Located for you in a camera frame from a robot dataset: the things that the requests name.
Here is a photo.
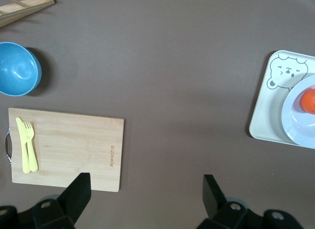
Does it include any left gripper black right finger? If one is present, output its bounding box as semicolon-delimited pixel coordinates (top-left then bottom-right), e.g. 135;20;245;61
196;174;249;229

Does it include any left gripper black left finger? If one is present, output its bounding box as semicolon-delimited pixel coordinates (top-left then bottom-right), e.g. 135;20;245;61
31;172;92;229

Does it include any lavender round plate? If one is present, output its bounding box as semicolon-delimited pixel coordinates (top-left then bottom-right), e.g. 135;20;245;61
282;73;315;150

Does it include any orange mandarin fruit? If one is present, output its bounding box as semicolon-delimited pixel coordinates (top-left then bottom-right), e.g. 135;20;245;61
300;88;315;114

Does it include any bamboo cutting board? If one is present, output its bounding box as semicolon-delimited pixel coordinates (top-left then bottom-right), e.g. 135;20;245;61
4;107;125;193

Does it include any yellow plastic fork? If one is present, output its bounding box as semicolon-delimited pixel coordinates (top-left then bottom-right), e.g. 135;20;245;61
16;117;32;173
22;121;39;172

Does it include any cream bear print tray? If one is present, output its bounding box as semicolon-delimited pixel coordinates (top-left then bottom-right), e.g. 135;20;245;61
248;50;315;150

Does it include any blue bowl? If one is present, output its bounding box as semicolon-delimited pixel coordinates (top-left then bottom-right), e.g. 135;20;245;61
0;41;42;97

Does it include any wooden drying rack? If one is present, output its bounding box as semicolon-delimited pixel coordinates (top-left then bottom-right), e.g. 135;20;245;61
0;0;56;29

